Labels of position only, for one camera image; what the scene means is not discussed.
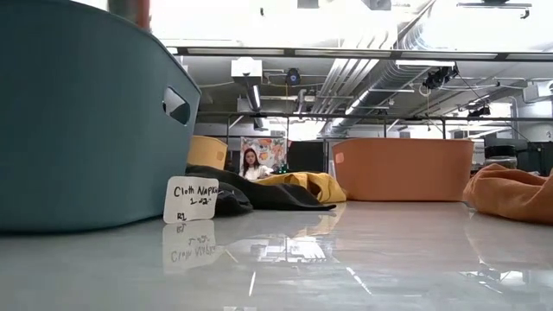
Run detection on red-brown spice jar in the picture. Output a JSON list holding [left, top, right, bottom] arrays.
[[107, 0, 151, 30]]

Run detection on floral patterned panel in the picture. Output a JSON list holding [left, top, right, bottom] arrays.
[[239, 136, 288, 174]]

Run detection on person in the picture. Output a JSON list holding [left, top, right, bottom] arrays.
[[238, 148, 275, 181]]

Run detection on black background screen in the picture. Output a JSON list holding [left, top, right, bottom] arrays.
[[286, 140, 326, 173]]

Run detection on black cloth napkin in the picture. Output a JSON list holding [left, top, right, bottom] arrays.
[[185, 163, 337, 217]]

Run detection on yellow cloth napkin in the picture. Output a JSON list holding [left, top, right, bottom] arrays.
[[254, 171, 347, 205]]

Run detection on yellow plastic bin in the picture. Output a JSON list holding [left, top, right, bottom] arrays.
[[187, 135, 229, 171]]

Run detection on white ceiling box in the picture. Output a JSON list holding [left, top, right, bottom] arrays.
[[230, 56, 264, 86]]

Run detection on white handwritten napkin label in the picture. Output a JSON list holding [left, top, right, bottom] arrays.
[[162, 175, 220, 225]]

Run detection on silver ventilation ducts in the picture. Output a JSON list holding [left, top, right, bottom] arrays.
[[310, 55, 433, 136]]

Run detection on orange plastic bin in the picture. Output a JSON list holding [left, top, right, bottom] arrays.
[[331, 136, 475, 203]]

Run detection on long overhead beam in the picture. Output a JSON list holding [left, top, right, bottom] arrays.
[[166, 46, 553, 61]]

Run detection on teal plastic bin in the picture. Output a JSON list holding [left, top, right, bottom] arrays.
[[0, 0, 203, 234]]

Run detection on black-lidded olive spice jar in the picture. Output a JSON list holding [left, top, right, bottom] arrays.
[[483, 145, 518, 170]]

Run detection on orange cloth napkin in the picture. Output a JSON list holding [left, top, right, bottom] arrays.
[[461, 162, 553, 225]]

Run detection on black horizontal rail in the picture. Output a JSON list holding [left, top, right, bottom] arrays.
[[196, 111, 553, 139]]

